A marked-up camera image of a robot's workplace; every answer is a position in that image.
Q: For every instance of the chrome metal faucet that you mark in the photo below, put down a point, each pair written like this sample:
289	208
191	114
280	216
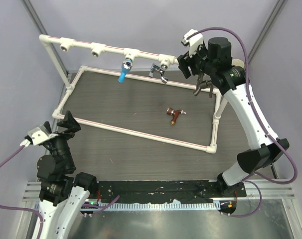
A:
159	69

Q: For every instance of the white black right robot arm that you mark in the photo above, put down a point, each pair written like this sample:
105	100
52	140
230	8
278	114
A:
214	59

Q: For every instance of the slotted cable duct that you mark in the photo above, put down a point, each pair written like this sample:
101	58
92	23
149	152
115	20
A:
175	205

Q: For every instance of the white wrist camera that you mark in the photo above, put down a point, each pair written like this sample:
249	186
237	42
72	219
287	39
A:
37	136
192	42

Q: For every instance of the aluminium corner profile right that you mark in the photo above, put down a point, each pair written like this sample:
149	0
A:
270	21

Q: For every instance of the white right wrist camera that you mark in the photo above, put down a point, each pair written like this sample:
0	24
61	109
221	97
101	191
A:
192	42

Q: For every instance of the pink ceramic mug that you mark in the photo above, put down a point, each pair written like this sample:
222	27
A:
238	62

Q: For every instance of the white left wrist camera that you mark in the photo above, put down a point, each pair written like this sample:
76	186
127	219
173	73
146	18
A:
37	136

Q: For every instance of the blue plastic faucet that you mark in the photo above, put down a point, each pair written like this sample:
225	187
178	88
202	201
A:
125	69

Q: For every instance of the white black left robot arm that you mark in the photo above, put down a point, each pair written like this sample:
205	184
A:
61	195

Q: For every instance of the white PVC pipe frame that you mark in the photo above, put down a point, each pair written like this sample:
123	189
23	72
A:
97	49

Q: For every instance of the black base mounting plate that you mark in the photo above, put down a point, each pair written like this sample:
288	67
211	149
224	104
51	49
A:
160	192

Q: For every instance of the brown plastic faucet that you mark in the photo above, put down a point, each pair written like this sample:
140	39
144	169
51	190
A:
175	114

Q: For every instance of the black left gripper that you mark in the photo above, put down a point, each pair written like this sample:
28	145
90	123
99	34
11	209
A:
70	122

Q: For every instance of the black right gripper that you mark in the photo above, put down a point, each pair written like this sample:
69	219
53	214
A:
184	62

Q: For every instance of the grey plastic faucet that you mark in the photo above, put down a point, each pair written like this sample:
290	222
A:
203	84

